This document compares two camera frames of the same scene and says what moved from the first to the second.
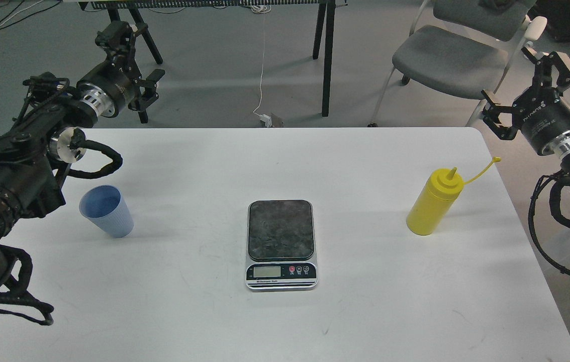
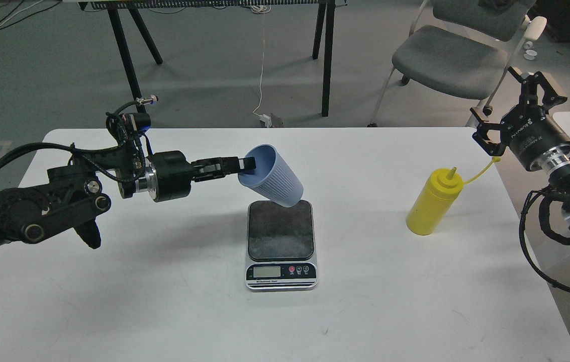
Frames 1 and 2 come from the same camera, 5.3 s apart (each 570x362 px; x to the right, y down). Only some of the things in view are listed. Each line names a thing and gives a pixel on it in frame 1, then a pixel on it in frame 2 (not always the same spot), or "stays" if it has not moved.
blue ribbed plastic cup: (104, 205) → (272, 178)
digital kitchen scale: (281, 252) stays
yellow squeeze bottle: (436, 199) stays
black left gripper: (109, 86) → (170, 174)
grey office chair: (463, 49) stays
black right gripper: (547, 121) → (534, 139)
